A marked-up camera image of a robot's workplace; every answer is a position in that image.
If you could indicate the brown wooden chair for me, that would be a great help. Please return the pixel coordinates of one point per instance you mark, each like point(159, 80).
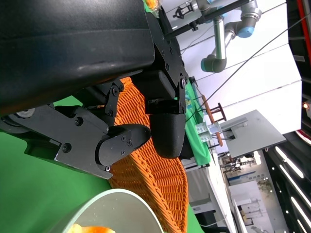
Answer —
point(212, 120)

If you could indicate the grey flat panel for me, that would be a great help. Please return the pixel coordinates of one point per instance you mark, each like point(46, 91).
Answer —
point(255, 136)

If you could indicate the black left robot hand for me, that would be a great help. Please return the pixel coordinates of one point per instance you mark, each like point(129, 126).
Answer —
point(73, 48)

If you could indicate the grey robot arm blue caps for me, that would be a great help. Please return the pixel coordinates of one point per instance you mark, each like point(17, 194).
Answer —
point(201, 4)
point(219, 36)

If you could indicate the grey bowl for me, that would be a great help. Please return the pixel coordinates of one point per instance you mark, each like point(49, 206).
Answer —
point(116, 208)

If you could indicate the green printed fabric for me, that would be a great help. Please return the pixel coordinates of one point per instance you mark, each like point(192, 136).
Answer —
point(196, 145)

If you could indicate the striped cone-shaped bread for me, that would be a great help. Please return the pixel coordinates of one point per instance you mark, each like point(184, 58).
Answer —
point(97, 229)

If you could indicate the orange wicker basket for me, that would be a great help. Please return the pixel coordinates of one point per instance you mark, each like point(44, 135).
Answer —
point(158, 184)

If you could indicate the yellow snack bag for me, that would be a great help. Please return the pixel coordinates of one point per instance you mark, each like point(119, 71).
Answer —
point(151, 3)

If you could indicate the small clear plastic box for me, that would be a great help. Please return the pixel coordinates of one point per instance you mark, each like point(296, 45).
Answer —
point(205, 132)

